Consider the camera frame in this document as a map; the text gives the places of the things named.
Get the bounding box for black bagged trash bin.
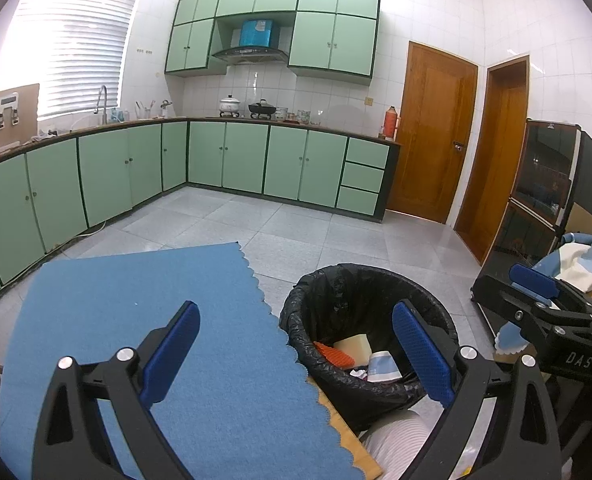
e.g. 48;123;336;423
279;263;460;434

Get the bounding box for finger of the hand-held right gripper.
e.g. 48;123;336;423
508;263;592;317
493;280;592;342

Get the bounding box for black range hood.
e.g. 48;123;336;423
211;46;291;65

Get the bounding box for green kitchen base cabinets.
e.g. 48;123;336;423
0;119;402;312

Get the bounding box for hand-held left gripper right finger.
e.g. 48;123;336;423
391;299;563;480

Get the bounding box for jars on counter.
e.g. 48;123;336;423
275;107;322;126

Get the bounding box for green wall cabinets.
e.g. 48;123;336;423
164;0;381;80

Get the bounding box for blue scalloped table mat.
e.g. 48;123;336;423
0;241;380;480

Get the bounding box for brown box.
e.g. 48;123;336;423
568;204;592;239

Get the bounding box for black wok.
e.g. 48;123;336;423
248;100;278;120

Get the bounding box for blue box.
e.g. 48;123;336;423
239;19;280;50

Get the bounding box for silver kitchen faucet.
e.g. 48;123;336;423
94;85;110;125

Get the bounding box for person's striped pants leg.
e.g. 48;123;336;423
363;409;448;480

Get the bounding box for wooden door with frame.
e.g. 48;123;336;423
453;55;531;264

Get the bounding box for yellow sponge block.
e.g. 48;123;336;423
333;333;372;366

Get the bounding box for white floor cable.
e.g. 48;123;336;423
50;217;110;252

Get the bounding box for orange spiky foam pad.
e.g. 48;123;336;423
313;341;355;372

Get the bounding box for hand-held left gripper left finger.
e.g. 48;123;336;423
31;300;203;480

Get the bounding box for black glass cabinet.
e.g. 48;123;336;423
469;119;592;342

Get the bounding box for blue and white paper cup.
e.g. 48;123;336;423
365;350;402;381

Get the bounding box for white window blinds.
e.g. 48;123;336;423
0;0;142;121

